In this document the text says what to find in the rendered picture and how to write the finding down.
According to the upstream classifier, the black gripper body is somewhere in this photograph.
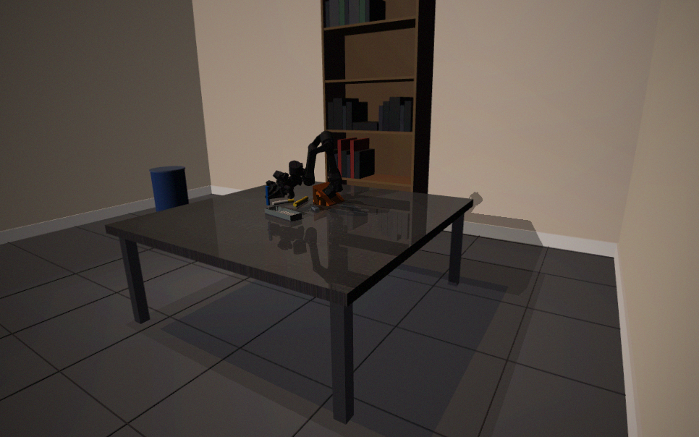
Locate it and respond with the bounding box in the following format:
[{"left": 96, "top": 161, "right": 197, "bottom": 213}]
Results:
[{"left": 266, "top": 178, "right": 295, "bottom": 199}]

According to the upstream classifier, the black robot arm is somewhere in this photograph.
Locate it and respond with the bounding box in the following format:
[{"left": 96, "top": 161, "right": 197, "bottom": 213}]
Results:
[{"left": 273, "top": 130, "right": 343, "bottom": 199}]

